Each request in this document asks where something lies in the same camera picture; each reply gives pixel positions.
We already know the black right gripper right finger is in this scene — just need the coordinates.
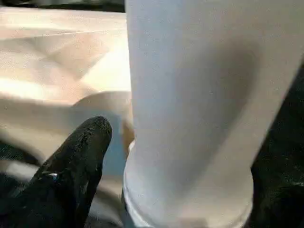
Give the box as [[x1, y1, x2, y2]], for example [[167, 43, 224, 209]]
[[247, 152, 304, 228]]

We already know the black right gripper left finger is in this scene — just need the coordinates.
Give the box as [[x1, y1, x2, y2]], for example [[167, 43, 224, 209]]
[[0, 115, 113, 228]]

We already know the white plastic table top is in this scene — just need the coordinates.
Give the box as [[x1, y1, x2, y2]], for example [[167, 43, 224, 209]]
[[0, 7, 136, 228]]

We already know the white plastic table leg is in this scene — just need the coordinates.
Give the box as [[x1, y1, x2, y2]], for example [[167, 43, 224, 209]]
[[122, 0, 304, 228]]

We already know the black glossy mat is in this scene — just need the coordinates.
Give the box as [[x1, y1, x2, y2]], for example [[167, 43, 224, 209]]
[[0, 0, 304, 228]]

